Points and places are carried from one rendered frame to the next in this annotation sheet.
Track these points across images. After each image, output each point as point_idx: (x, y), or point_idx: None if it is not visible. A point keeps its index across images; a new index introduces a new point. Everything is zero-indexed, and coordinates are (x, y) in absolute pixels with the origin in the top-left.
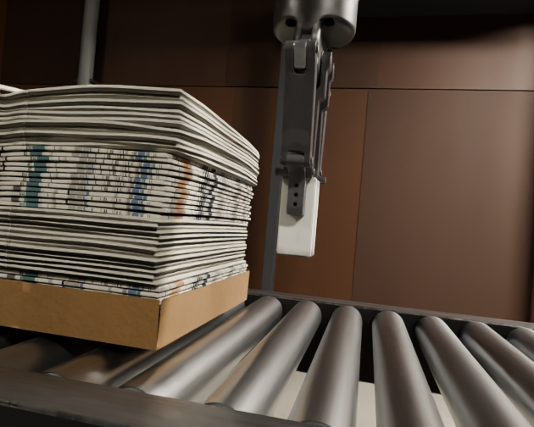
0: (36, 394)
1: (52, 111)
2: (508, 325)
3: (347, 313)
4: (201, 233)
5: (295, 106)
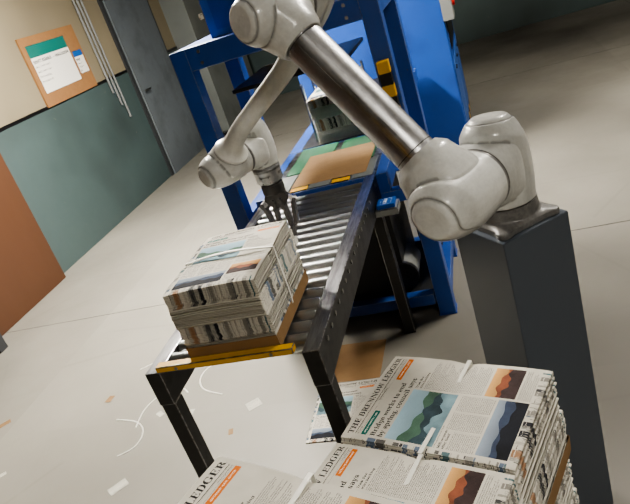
0: (335, 282)
1: (277, 244)
2: None
3: None
4: None
5: (296, 210)
